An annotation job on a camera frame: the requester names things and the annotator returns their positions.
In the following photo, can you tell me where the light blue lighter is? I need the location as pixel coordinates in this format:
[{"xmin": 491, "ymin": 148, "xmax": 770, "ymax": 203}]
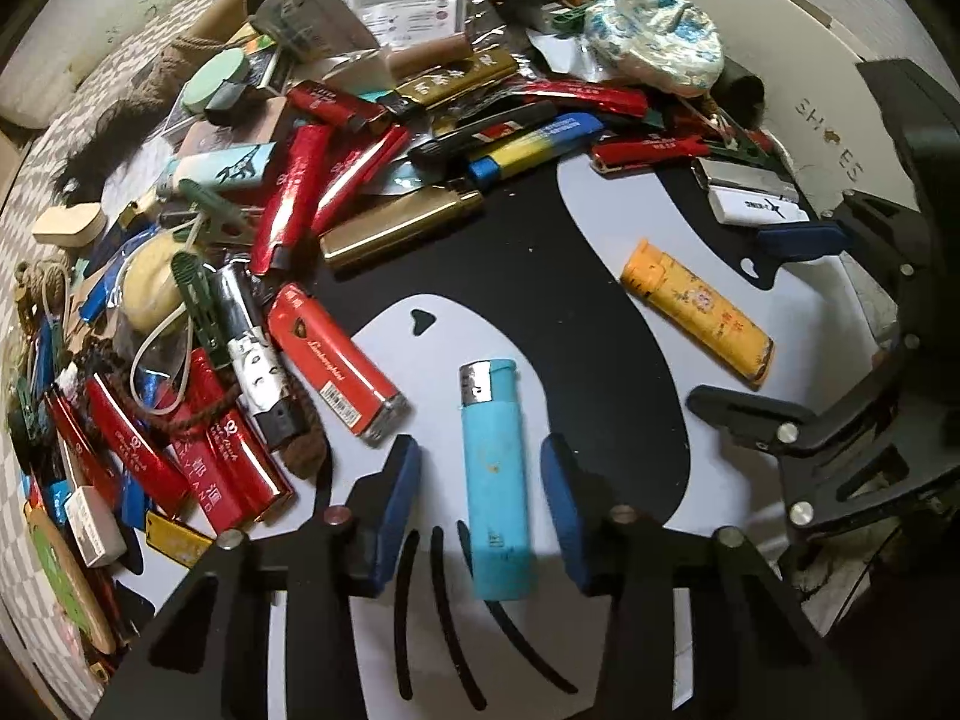
[{"xmin": 459, "ymin": 358, "xmax": 534, "ymax": 601}]

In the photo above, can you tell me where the orange yellow lighter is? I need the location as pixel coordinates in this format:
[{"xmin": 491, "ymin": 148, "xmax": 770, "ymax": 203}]
[{"xmin": 620, "ymin": 239, "xmax": 775, "ymax": 388}]

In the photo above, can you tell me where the white X-King lighter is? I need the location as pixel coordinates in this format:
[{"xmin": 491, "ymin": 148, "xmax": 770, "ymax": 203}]
[{"xmin": 708, "ymin": 187, "xmax": 811, "ymax": 227}]

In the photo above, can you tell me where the silver metal lighter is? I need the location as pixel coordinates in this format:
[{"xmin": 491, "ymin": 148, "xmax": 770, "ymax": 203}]
[{"xmin": 693, "ymin": 158, "xmax": 800, "ymax": 203}]

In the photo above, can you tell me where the red Lamborghini lighter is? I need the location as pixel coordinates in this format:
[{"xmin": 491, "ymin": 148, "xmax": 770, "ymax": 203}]
[{"xmin": 267, "ymin": 283, "xmax": 409, "ymax": 445}]

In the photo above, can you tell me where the white shoe box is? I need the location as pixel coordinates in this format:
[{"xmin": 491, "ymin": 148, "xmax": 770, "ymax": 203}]
[{"xmin": 692, "ymin": 0, "xmax": 918, "ymax": 211}]

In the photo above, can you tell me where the panda print mat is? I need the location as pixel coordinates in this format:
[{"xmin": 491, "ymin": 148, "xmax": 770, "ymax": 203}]
[{"xmin": 110, "ymin": 0, "xmax": 902, "ymax": 720}]

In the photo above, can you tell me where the long red lighter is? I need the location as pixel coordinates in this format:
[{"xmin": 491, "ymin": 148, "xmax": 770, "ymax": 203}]
[{"xmin": 590, "ymin": 137, "xmax": 709, "ymax": 176}]

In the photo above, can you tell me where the floral fabric pouch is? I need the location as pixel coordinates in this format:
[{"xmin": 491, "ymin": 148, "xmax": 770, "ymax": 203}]
[{"xmin": 583, "ymin": 0, "xmax": 726, "ymax": 98}]

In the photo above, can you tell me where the blue yellow gradient lighter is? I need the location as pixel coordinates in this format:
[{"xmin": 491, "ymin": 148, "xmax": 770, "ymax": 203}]
[{"xmin": 467, "ymin": 112, "xmax": 604, "ymax": 187}]

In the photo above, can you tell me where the small white box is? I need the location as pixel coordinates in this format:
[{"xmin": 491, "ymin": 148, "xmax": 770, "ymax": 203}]
[{"xmin": 65, "ymin": 486, "xmax": 127, "ymax": 567}]

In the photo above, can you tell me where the round cork frog coaster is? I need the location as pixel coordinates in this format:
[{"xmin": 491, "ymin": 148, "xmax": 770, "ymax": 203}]
[{"xmin": 26, "ymin": 507, "xmax": 116, "ymax": 655}]

